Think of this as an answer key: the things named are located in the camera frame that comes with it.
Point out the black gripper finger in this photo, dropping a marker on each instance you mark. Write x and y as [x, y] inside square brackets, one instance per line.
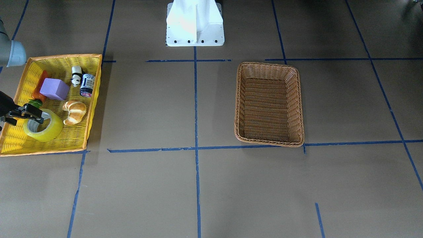
[13, 120]
[26, 112]

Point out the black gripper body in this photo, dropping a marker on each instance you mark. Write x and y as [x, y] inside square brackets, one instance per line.
[5, 103]

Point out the yellow tape roll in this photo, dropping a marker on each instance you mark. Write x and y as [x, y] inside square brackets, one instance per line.
[51, 131]

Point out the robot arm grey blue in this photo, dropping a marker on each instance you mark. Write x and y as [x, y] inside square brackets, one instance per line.
[12, 53]

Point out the yellow plastic woven basket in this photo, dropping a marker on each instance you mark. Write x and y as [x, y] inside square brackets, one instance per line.
[56, 137]

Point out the brown wicker basket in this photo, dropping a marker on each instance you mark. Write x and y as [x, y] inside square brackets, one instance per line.
[268, 105]

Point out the toy carrot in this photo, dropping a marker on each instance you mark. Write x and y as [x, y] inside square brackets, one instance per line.
[37, 98]

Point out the purple foam cube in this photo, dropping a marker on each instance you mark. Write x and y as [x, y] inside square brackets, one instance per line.
[55, 89]

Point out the toy croissant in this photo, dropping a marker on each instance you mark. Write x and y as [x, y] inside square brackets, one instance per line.
[76, 110]

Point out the panda figurine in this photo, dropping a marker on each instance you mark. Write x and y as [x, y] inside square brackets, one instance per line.
[77, 75]

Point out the small black white can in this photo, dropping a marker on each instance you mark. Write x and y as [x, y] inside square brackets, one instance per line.
[87, 85]

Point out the white camera pole base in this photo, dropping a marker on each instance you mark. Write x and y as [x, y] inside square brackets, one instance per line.
[194, 23]

